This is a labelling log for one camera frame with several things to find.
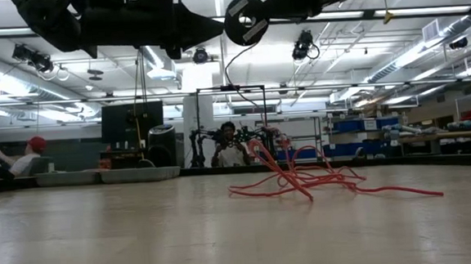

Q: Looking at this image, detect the grey fabric bundle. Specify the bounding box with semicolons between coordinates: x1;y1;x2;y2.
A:
447;120;471;133
382;123;424;137

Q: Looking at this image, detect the black leader rig frame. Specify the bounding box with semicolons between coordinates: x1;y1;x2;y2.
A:
194;83;271;168

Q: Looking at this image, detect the black ceiling camera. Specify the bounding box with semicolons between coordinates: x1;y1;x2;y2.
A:
11;41;56;76
191;46;210;65
449;36;469;51
290;29;321;62

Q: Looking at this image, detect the thin red wire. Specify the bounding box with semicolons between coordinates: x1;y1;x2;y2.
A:
218;29;445;210

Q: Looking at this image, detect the black wire spool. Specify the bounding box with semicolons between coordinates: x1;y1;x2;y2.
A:
222;0;271;48

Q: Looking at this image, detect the wooden workbench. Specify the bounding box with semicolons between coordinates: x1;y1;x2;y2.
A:
399;130;471;158

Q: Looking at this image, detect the grey tool kit case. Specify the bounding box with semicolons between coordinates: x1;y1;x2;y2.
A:
34;163;182;190

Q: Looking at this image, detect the black crossbar with light strips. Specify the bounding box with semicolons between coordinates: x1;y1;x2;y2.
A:
0;0;471;44

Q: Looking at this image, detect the person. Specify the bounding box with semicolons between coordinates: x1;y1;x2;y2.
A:
0;135;51;178
209;120;252;168

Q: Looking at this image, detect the silver ceiling duct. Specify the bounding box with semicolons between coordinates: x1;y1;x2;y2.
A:
0;56;70;105
361;14;471;85

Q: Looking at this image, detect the yellow hanging pendant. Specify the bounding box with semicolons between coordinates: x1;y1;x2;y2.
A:
381;0;396;25

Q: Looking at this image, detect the grey chair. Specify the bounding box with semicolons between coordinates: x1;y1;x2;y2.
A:
18;155;56;177

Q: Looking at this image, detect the black equipment cart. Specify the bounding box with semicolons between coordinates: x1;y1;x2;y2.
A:
99;147;151;172

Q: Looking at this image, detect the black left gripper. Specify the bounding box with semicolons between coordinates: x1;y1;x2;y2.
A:
128;0;227;64

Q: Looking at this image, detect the white ceiling air vent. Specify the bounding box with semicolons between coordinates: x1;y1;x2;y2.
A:
420;18;443;43

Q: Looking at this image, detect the black display screen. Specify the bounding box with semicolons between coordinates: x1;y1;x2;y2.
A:
100;100;166;145

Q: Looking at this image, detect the wall shelving with blue bins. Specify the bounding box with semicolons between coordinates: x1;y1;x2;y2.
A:
326;113;406;160

